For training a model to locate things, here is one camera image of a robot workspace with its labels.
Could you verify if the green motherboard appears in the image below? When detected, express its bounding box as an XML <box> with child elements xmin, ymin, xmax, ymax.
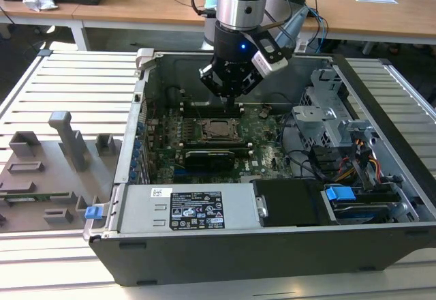
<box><xmin>146</xmin><ymin>104</ymin><xmax>294</xmax><ymax>185</ymax></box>

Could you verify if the metal socket cover frame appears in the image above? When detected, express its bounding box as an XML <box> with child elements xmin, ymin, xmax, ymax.
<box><xmin>202</xmin><ymin>118</ymin><xmax>244</xmax><ymax>142</ymax></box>

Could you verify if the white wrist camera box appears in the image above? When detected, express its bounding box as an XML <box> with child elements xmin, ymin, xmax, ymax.
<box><xmin>251</xmin><ymin>29</ymin><xmax>290</xmax><ymax>76</ymax></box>

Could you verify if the wooden desk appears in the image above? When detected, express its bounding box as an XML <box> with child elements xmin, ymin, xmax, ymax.
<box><xmin>72</xmin><ymin>0</ymin><xmax>436</xmax><ymax>47</ymax></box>
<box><xmin>0</xmin><ymin>0</ymin><xmax>84</xmax><ymax>53</ymax></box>

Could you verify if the grey case latch handle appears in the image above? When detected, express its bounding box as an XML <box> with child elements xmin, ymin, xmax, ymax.
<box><xmin>135</xmin><ymin>48</ymin><xmax>158</xmax><ymax>73</ymax></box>

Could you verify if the blue case latch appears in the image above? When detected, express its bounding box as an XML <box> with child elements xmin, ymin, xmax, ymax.
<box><xmin>84</xmin><ymin>206</ymin><xmax>104</xmax><ymax>221</ymax></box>

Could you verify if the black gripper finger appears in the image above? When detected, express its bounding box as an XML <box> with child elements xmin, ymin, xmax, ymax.
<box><xmin>231</xmin><ymin>69</ymin><xmax>265</xmax><ymax>117</ymax></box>
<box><xmin>198</xmin><ymin>63</ymin><xmax>232</xmax><ymax>116</ymax></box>

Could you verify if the pale blue teach pendant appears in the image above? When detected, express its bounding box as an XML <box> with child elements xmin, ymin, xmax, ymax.
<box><xmin>275</xmin><ymin>5</ymin><xmax>309</xmax><ymax>51</ymax></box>

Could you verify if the crumpled white paper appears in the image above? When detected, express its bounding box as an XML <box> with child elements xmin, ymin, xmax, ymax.
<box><xmin>21</xmin><ymin>0</ymin><xmax>59</xmax><ymax>12</ymax></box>

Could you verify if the hard disk in blue carrier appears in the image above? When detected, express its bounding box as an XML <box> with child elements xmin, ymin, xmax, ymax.
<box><xmin>322</xmin><ymin>184</ymin><xmax>402</xmax><ymax>225</ymax></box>

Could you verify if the CPU socket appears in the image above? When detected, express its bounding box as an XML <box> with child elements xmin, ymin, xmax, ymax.
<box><xmin>200</xmin><ymin>117</ymin><xmax>245</xmax><ymax>143</ymax></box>

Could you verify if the black open PC case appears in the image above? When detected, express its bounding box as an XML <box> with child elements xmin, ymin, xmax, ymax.
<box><xmin>89</xmin><ymin>48</ymin><xmax>436</xmax><ymax>286</ymax></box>

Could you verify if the yellow red wire bundle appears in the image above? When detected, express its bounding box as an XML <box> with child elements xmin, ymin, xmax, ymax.
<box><xmin>353</xmin><ymin>138</ymin><xmax>380</xmax><ymax>182</ymax></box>

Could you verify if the grey parts rack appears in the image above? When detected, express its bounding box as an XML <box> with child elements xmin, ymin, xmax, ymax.
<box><xmin>0</xmin><ymin>110</ymin><xmax>124</xmax><ymax>235</ymax></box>

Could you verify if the metal drive cage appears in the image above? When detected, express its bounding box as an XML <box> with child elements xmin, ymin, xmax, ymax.
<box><xmin>292</xmin><ymin>68</ymin><xmax>374</xmax><ymax>151</ymax></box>

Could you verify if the blue cable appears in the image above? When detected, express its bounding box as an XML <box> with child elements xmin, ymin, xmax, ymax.
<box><xmin>307</xmin><ymin>5</ymin><xmax>330</xmax><ymax>54</ymax></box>

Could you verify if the silver square CPU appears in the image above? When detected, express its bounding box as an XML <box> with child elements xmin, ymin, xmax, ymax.
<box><xmin>208</xmin><ymin>121</ymin><xmax>235</xmax><ymax>138</ymax></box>

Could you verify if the metal wire locking lever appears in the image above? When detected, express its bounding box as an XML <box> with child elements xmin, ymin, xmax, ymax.
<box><xmin>192</xmin><ymin>102</ymin><xmax>206</xmax><ymax>124</ymax></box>

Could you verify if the grey power supply unit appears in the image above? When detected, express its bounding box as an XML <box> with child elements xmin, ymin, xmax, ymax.
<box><xmin>117</xmin><ymin>183</ymin><xmax>262</xmax><ymax>238</ymax></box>

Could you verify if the black plastic shroud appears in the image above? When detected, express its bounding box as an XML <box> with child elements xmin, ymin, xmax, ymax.
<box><xmin>253</xmin><ymin>179</ymin><xmax>330</xmax><ymax>228</ymax></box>

